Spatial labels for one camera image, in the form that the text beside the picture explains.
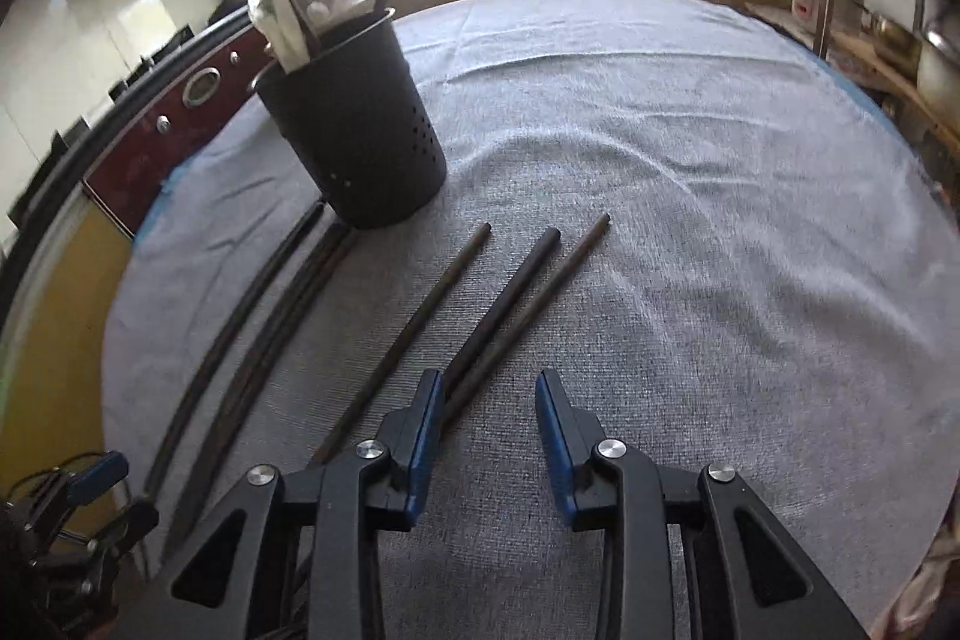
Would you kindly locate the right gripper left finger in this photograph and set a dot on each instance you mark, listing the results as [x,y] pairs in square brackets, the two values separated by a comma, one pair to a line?
[295,555]

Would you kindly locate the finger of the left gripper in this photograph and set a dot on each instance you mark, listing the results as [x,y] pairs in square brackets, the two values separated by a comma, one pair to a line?
[92,474]

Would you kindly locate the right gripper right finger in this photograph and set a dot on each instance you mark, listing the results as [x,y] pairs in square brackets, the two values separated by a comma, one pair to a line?
[746,576]

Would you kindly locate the grey table cloth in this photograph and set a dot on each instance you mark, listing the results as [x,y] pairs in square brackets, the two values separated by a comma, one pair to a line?
[540,319]

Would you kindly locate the gas stove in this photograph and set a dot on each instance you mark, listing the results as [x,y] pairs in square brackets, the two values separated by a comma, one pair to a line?
[62,140]

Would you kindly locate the black perforated utensil holder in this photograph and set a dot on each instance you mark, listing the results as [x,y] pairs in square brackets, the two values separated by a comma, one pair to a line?
[357,123]

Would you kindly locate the steel cooking pot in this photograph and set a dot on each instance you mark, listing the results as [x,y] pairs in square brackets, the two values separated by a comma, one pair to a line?
[938,80]

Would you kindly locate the metal storage rack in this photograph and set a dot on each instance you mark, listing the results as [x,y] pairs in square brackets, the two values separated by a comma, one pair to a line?
[885,10]

